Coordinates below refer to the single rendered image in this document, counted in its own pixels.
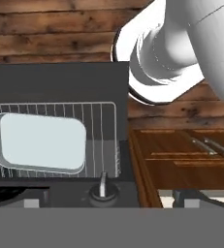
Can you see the brown wooden cupboard run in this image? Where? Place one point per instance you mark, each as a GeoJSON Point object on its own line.
{"type": "Point", "coordinates": [168, 171]}

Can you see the pale grey baking tray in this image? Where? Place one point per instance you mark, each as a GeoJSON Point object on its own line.
{"type": "Point", "coordinates": [42, 142]}

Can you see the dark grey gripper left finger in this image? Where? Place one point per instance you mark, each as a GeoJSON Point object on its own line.
{"type": "Point", "coordinates": [45, 197]}

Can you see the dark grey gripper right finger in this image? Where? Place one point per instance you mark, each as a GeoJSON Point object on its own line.
{"type": "Point", "coordinates": [178, 198]}

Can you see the black knob with silver grip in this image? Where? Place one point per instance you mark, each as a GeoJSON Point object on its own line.
{"type": "Point", "coordinates": [103, 193]}

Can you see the white rounded column black rim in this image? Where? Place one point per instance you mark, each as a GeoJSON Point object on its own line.
{"type": "Point", "coordinates": [168, 48]}

